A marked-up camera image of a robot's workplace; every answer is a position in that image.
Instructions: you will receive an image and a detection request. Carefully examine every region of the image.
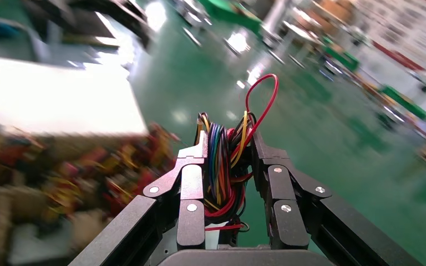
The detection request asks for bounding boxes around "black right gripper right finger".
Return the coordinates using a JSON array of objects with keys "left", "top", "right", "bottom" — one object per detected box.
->
[{"left": 251, "top": 131, "right": 424, "bottom": 266}]

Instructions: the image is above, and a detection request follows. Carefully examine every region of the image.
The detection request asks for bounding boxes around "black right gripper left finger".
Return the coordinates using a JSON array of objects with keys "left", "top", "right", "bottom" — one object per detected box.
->
[{"left": 69, "top": 130, "right": 209, "bottom": 266}]

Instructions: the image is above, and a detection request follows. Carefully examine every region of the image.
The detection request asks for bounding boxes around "grey power supply with cables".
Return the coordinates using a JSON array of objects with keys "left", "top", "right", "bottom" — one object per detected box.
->
[{"left": 194, "top": 73, "right": 281, "bottom": 234}]

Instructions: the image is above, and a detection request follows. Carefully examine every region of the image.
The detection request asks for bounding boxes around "brown cardboard box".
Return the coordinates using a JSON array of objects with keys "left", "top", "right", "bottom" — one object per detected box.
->
[{"left": 0, "top": 121, "right": 181, "bottom": 266}]

